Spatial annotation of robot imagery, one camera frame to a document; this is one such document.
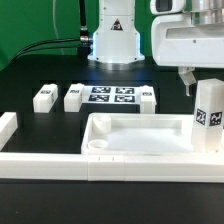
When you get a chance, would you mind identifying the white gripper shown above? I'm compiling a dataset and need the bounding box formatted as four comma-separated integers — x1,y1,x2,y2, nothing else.
151,14,224,96

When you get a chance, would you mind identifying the white desk top tray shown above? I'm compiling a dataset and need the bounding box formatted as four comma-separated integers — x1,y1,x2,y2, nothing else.
81,112,224,156

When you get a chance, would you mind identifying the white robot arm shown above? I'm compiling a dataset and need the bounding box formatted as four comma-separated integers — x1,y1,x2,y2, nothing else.
88,0,224,87

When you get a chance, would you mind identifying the fiducial marker plate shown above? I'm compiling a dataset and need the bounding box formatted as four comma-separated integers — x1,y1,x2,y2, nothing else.
82,86,140,105

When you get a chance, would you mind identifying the white U-shaped obstacle fence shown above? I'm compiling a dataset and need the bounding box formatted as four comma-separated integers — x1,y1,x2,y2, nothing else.
0,112,224,183

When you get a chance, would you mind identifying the black cable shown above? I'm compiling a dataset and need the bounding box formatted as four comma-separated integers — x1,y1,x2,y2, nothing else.
7,0,94,67

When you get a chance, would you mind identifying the thin white cable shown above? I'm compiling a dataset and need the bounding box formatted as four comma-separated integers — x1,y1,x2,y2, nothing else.
52,0,66,56

